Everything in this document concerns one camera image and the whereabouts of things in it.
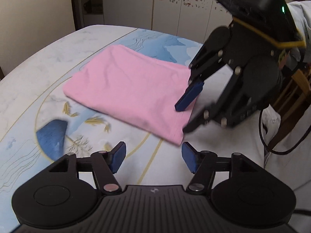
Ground wooden chair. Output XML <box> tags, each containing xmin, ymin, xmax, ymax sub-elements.
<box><xmin>268</xmin><ymin>63</ymin><xmax>310</xmax><ymax>149</ymax></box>

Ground black cable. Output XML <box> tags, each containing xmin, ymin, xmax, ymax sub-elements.
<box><xmin>258</xmin><ymin>106</ymin><xmax>311</xmax><ymax>155</ymax></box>

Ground pink Mickey t-shirt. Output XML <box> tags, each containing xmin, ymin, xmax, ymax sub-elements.
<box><xmin>63</xmin><ymin>45</ymin><xmax>194</xmax><ymax>146</ymax></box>

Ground white speckled cabinets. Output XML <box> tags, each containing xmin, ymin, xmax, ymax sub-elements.
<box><xmin>103</xmin><ymin>0</ymin><xmax>232</xmax><ymax>43</ymax></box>

